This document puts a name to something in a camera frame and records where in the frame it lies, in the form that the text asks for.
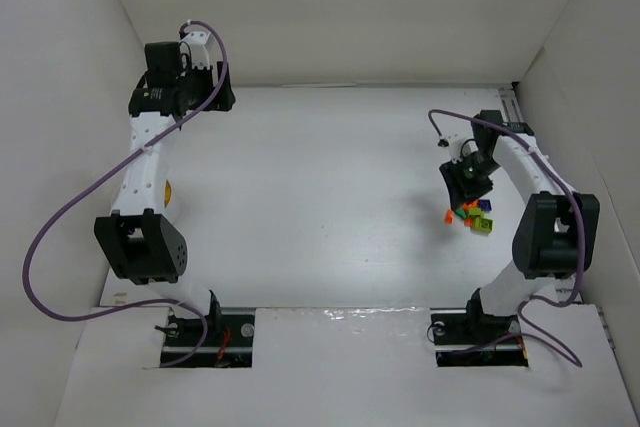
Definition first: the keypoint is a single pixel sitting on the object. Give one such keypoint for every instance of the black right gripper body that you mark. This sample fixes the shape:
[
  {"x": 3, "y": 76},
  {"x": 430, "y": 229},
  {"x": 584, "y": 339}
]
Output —
[{"x": 467, "y": 182}]

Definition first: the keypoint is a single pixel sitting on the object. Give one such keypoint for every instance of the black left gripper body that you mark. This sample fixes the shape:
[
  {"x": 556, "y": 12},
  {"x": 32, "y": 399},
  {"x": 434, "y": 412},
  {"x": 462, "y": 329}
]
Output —
[{"x": 221, "y": 88}]

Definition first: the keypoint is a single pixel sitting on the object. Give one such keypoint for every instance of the yellow long lego brick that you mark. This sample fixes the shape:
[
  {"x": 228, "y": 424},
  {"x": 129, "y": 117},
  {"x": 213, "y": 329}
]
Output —
[{"x": 167, "y": 193}]

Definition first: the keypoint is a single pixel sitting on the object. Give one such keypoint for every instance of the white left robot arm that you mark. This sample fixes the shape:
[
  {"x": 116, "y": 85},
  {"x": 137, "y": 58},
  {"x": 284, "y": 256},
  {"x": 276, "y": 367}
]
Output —
[{"x": 139, "y": 238}]

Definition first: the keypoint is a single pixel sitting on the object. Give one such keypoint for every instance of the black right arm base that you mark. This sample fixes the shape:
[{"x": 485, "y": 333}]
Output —
[{"x": 460, "y": 342}]

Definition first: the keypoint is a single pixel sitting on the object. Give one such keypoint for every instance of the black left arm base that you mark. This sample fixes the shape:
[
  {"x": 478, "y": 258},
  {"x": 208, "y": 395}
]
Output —
[{"x": 229, "y": 345}]

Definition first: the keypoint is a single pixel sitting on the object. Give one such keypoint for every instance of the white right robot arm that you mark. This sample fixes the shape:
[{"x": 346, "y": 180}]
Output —
[{"x": 554, "y": 239}]

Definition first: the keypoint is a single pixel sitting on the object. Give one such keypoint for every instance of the orange round lego piece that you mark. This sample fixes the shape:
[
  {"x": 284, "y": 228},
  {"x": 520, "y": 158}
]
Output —
[{"x": 471, "y": 205}]

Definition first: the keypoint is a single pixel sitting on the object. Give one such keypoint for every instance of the dark blue lego brick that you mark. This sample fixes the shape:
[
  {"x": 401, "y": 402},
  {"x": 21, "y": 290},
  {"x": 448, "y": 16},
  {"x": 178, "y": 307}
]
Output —
[{"x": 485, "y": 205}]

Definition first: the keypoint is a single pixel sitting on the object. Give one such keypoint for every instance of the lime green lego brick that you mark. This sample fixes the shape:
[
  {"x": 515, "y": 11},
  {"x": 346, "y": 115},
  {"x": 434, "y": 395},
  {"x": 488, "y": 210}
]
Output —
[{"x": 482, "y": 224}]

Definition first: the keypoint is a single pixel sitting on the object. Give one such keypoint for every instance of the white divided round container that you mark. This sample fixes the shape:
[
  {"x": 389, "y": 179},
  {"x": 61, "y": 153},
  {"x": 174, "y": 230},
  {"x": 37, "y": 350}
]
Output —
[{"x": 170, "y": 204}]

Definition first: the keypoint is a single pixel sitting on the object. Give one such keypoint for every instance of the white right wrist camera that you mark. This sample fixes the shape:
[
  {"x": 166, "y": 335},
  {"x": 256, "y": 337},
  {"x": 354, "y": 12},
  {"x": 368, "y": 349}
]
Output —
[{"x": 458, "y": 147}]

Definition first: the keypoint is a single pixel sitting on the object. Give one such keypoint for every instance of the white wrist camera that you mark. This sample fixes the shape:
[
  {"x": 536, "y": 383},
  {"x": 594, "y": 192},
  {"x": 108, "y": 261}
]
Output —
[
  {"x": 197, "y": 45},
  {"x": 458, "y": 147}
]

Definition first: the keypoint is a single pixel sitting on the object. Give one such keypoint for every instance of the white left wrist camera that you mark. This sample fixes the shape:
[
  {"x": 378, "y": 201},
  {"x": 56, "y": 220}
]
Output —
[{"x": 197, "y": 45}]

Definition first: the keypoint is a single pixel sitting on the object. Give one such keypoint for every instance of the aluminium rail at table edge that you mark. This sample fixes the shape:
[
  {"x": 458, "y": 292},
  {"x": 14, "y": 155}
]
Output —
[{"x": 510, "y": 105}]

